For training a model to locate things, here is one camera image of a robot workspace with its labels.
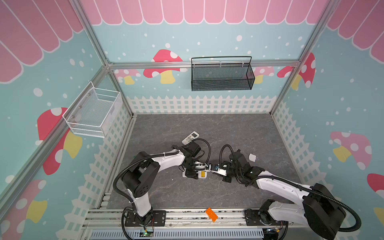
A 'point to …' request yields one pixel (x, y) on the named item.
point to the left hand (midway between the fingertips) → (195, 173)
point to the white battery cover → (252, 157)
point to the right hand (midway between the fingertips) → (214, 169)
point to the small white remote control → (193, 136)
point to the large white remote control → (202, 174)
